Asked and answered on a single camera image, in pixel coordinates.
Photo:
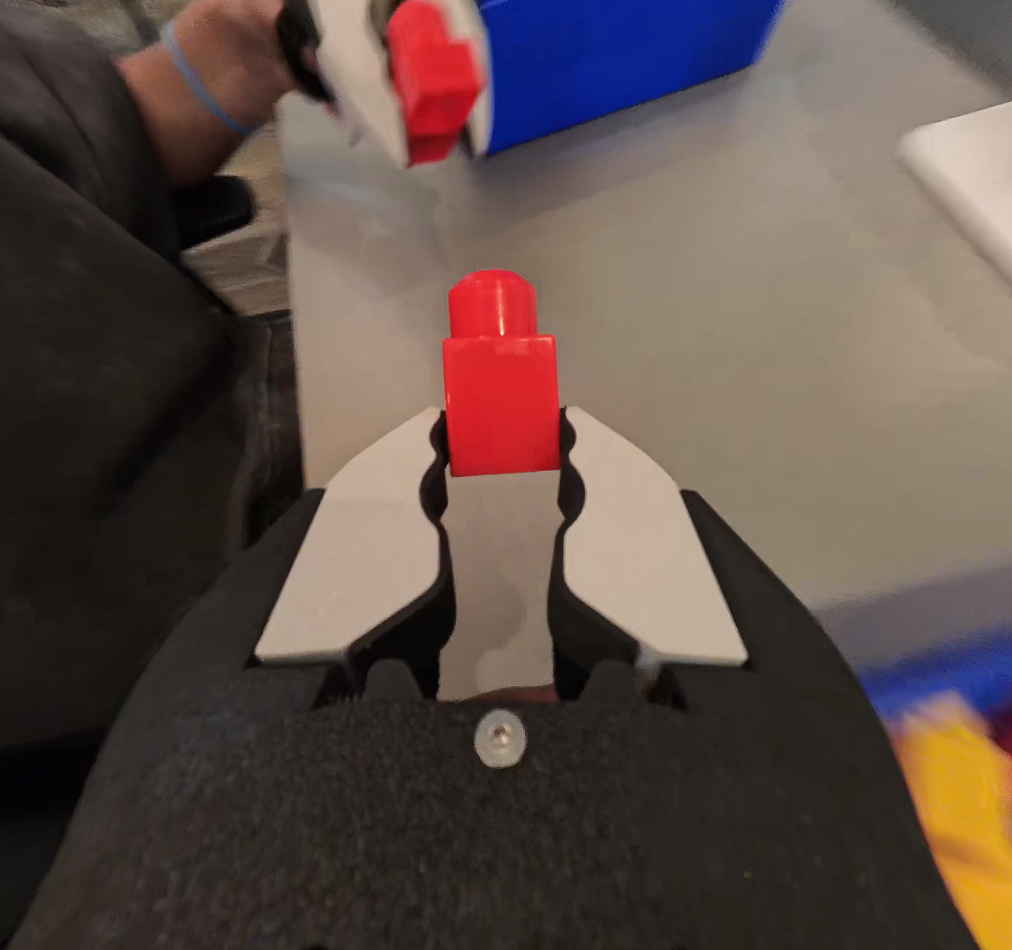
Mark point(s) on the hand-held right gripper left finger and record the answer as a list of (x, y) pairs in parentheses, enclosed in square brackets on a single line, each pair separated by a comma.
[(364, 563)]

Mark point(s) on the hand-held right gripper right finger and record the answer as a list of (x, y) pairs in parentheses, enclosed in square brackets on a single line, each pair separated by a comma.
[(640, 563)]

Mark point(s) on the red two-stud toy block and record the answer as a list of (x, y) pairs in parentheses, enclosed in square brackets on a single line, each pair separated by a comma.
[(435, 80)]

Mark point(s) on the blue plastic bin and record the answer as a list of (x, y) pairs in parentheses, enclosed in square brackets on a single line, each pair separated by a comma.
[(632, 33), (933, 673)]

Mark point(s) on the red one-stud toy block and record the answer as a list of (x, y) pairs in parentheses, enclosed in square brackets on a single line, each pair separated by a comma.
[(502, 405)]

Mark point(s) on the person's left forearm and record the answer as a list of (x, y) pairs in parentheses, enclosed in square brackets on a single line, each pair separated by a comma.
[(166, 120)]

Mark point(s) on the grey desk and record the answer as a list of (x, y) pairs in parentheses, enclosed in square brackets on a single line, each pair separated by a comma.
[(711, 294)]

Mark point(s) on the dark grey desk mat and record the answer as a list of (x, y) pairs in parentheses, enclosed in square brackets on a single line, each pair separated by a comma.
[(941, 9)]

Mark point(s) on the person's left hand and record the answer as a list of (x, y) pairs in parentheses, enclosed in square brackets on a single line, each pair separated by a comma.
[(237, 41)]

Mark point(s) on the blue wristband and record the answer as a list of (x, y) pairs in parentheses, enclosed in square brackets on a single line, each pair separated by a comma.
[(198, 84)]

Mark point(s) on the black office chair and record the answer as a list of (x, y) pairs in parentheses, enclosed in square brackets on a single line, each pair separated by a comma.
[(213, 211)]

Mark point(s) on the person's grey sweatshirt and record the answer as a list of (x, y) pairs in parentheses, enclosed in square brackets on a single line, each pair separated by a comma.
[(95, 452)]

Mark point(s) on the white tablet stand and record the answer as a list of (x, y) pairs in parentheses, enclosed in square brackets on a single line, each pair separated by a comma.
[(972, 175)]

